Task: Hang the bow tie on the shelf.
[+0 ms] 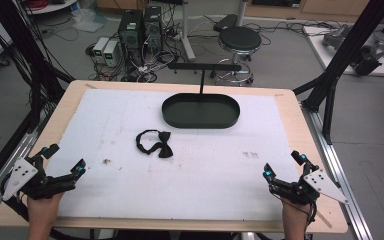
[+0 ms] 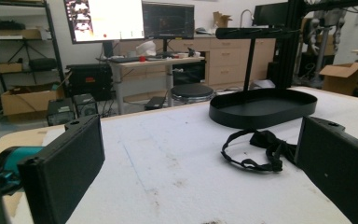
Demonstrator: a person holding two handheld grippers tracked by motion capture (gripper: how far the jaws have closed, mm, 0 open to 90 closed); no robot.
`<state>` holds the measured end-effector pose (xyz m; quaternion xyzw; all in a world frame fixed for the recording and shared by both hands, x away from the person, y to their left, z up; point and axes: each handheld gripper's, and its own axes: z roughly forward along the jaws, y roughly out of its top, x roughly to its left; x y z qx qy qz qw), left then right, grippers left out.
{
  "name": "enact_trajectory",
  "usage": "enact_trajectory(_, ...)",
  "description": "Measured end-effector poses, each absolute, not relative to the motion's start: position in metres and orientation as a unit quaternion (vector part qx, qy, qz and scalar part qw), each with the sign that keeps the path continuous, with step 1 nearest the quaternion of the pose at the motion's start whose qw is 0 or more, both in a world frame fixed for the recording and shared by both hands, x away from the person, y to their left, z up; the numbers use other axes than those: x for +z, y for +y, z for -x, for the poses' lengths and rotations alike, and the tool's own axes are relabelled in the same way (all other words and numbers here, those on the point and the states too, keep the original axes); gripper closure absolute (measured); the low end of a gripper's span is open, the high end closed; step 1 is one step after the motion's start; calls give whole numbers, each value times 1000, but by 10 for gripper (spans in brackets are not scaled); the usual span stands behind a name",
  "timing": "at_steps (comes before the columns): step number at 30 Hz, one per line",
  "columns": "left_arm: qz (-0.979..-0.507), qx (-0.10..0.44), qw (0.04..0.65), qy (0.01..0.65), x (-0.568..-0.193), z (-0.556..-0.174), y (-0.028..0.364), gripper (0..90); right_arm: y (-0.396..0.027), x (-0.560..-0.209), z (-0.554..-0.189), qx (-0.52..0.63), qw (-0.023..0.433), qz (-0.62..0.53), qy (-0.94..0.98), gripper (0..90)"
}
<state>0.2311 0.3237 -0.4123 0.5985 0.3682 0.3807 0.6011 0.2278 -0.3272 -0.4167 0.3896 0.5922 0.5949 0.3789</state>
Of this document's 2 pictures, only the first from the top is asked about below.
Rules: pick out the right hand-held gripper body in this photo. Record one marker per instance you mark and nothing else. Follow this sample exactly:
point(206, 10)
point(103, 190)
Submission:
point(296, 191)

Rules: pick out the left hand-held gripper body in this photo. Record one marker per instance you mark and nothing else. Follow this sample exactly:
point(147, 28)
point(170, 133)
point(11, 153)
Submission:
point(30, 186)

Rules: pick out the black bow tie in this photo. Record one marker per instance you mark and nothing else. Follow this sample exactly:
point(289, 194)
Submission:
point(164, 146)

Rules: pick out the black oval tray stand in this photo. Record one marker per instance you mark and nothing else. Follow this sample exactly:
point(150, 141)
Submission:
point(200, 113)

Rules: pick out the person's right hand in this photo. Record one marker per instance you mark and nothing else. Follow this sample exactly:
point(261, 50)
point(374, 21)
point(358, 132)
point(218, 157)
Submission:
point(295, 213)

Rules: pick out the person's left hand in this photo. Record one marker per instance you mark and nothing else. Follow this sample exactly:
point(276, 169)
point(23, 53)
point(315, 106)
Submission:
point(42, 210)

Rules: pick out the white table mat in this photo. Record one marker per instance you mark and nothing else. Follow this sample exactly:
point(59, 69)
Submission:
point(196, 183)

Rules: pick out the white floor board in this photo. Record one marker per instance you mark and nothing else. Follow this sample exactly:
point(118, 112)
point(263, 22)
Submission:
point(320, 50)

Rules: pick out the white power supply unit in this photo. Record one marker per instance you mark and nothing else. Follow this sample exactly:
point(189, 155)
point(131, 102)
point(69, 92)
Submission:
point(111, 53)
point(99, 48)

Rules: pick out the grey and black device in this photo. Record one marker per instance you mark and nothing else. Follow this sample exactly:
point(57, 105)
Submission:
point(370, 56)

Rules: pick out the computer tower units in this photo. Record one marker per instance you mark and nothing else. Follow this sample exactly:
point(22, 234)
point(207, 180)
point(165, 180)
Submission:
point(153, 65)

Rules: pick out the black round stool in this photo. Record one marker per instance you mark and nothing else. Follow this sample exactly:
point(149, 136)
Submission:
point(240, 39)

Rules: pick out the clear plastic bag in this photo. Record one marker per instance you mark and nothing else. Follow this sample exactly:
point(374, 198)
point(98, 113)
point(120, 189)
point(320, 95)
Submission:
point(88, 20)

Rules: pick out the black computer tower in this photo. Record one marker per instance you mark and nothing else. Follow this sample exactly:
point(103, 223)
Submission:
point(130, 33)
point(153, 28)

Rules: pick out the white round table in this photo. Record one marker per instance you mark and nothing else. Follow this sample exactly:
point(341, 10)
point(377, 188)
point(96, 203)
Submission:
point(50, 6)

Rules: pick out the black flat pedal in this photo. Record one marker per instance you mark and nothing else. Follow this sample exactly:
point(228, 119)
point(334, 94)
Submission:
point(225, 22)

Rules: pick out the white desk leg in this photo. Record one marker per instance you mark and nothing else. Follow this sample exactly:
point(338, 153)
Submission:
point(187, 33)

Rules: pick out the aluminium rail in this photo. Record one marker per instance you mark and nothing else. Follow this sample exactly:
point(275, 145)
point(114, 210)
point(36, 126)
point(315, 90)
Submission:
point(6, 166)
point(336, 166)

